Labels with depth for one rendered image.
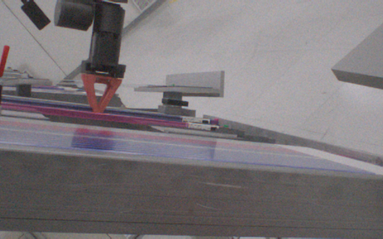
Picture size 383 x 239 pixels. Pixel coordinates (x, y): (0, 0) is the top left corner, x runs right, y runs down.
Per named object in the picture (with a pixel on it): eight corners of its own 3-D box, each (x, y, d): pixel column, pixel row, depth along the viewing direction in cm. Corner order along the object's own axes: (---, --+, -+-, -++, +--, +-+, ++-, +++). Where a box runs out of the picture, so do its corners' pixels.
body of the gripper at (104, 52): (90, 69, 95) (95, 28, 94) (80, 69, 104) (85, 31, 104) (125, 74, 97) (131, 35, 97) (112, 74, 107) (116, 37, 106)
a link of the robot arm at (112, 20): (130, 4, 99) (120, 6, 104) (94, -4, 96) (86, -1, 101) (125, 40, 99) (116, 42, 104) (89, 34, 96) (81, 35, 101)
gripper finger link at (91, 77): (81, 114, 97) (88, 62, 96) (75, 110, 103) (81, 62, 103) (118, 117, 100) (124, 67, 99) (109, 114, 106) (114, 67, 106)
